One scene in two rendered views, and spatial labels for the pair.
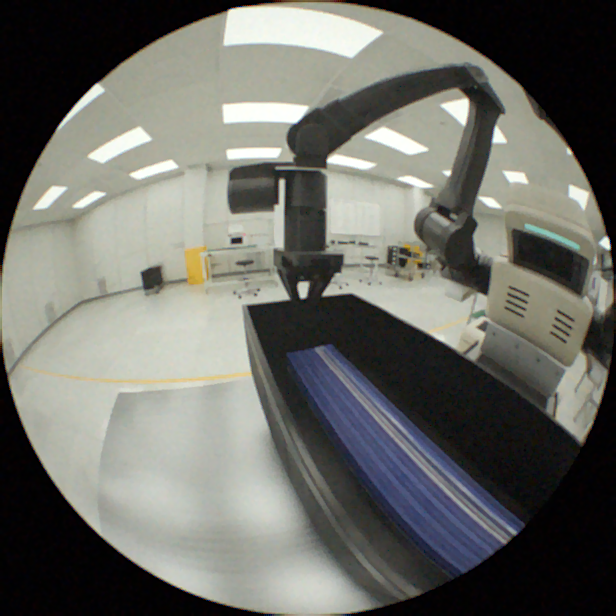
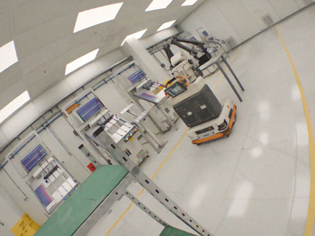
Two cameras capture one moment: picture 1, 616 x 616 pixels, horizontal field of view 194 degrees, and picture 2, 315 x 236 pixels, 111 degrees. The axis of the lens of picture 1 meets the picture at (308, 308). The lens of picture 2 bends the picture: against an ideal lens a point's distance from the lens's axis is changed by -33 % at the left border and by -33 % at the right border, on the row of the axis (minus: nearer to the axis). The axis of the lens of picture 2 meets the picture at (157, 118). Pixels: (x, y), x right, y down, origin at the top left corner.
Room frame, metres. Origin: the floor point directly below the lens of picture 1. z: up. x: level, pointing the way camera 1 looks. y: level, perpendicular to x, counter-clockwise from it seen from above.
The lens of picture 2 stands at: (2.09, -1.87, 1.10)
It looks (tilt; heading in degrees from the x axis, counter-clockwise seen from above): 10 degrees down; 162
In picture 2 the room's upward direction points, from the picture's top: 39 degrees counter-clockwise
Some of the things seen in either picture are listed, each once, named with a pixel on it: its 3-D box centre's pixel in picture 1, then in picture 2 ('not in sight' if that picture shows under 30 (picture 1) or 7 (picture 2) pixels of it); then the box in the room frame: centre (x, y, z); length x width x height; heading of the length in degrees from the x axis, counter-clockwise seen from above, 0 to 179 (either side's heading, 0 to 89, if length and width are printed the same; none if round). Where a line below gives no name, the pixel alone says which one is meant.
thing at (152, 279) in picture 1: (152, 280); not in sight; (3.74, 3.74, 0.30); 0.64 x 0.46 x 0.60; 21
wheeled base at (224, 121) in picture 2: not in sight; (212, 120); (0.24, -0.64, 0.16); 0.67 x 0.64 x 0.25; 113
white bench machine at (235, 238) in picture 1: (235, 236); not in sight; (3.95, 1.43, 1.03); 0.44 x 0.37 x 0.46; 114
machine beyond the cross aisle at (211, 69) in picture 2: not in sight; (198, 53); (-2.90, 2.86, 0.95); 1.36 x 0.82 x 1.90; 18
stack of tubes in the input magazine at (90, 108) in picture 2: not in sight; (89, 109); (-1.22, -1.79, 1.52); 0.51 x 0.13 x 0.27; 108
